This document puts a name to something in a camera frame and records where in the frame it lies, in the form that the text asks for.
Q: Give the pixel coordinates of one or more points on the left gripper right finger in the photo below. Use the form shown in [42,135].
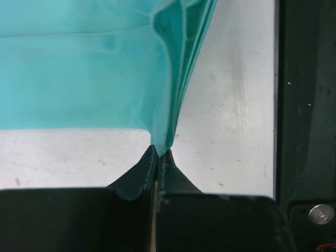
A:
[190,220]

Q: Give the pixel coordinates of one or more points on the teal t shirt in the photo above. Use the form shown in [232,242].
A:
[99,64]

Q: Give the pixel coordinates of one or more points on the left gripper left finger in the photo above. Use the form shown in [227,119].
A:
[111,218]

